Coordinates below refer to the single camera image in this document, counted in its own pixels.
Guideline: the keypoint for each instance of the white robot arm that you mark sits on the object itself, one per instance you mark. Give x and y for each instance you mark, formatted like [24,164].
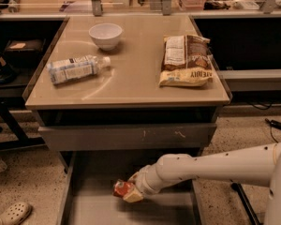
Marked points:
[258,166]

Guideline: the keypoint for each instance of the white ceramic bowl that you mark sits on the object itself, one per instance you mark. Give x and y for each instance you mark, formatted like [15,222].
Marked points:
[106,35]

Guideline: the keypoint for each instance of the black table leg frame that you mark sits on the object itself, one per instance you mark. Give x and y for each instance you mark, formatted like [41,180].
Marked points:
[23,141]

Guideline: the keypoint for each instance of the grey drawer cabinet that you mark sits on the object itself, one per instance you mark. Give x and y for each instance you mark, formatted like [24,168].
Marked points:
[128,93]

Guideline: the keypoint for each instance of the closed grey top drawer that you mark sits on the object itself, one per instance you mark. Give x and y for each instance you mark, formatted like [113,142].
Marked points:
[127,137]

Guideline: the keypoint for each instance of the black floor stand bar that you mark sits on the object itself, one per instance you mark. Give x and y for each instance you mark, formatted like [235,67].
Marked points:
[246,204]

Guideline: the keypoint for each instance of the open grey middle drawer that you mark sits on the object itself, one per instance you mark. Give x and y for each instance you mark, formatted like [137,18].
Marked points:
[88,198]

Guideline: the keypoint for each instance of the white croc shoe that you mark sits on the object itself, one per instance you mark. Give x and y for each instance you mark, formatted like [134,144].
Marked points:
[16,214]

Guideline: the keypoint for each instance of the brown chip bag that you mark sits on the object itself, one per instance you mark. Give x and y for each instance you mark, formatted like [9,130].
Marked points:
[187,51]

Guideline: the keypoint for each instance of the clear plastic water bottle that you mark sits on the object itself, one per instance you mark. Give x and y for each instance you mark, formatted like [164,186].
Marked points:
[72,69]

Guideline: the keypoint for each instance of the yellow chip bag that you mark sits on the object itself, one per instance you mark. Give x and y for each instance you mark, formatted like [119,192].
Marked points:
[192,77]

